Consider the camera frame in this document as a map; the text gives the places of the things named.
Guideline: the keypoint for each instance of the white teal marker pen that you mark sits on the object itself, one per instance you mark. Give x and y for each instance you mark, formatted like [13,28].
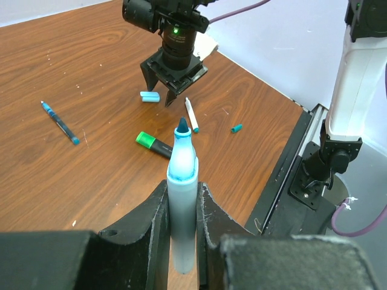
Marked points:
[191,115]

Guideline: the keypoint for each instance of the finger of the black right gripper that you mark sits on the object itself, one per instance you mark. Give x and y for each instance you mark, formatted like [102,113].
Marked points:
[149,76]
[170,97]

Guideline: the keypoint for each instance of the black green highlighter pen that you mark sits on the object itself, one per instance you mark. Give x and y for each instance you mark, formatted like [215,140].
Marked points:
[154,144]

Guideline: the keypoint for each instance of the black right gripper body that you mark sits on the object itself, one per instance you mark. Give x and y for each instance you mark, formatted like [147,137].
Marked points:
[173,78]

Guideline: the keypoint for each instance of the light blue highlighter pen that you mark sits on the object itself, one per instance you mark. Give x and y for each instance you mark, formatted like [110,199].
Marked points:
[182,189]

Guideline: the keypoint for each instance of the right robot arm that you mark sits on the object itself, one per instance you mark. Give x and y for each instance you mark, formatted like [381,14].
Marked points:
[362,63]

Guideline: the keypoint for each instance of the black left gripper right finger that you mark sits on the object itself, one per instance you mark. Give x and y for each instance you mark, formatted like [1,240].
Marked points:
[212,223]

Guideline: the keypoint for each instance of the teal marker cap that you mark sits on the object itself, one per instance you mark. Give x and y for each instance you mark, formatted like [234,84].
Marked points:
[236,128]

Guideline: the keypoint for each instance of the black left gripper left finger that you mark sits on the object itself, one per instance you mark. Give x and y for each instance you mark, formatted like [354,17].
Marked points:
[136,249]

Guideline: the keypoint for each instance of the blue ballpoint pen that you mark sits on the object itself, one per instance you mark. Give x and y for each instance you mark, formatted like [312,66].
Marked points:
[60,123]

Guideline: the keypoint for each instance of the light blue pen cap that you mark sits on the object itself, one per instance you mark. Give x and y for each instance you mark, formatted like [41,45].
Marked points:
[149,97]

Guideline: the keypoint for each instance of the aluminium table frame rail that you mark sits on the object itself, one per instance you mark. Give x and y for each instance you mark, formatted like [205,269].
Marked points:
[279,212]

